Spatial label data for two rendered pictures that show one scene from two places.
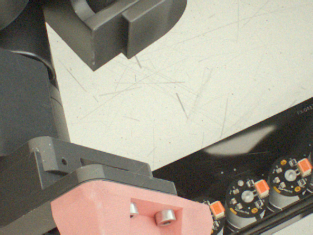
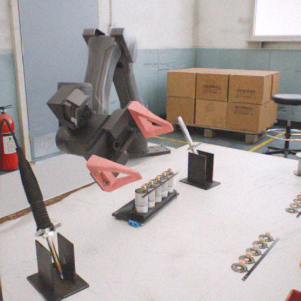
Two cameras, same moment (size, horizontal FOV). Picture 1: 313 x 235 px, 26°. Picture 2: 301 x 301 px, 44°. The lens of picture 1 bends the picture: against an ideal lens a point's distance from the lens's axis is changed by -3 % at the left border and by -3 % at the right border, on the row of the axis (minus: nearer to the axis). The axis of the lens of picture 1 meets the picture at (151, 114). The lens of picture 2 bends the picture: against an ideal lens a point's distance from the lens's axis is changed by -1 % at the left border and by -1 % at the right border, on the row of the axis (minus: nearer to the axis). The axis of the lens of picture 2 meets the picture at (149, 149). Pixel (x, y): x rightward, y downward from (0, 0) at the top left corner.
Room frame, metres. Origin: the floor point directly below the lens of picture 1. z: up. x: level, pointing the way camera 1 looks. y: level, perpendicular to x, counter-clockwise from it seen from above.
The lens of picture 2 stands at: (-0.38, 0.43, 1.08)
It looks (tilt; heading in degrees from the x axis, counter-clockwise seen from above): 16 degrees down; 315
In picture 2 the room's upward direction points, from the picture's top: straight up
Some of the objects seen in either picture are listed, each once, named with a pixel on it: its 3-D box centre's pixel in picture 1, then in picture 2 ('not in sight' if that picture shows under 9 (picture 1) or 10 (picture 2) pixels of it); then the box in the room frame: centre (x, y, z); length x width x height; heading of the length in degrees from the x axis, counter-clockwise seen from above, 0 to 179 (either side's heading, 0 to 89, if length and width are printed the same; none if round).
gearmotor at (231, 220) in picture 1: (244, 207); (148, 197); (0.10, -0.05, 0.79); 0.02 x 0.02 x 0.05
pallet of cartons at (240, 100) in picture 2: not in sight; (221, 101); (2.19, -3.42, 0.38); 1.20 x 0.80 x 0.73; 13
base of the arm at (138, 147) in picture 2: not in sight; (137, 141); (0.42, -0.32, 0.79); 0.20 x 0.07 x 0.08; 68
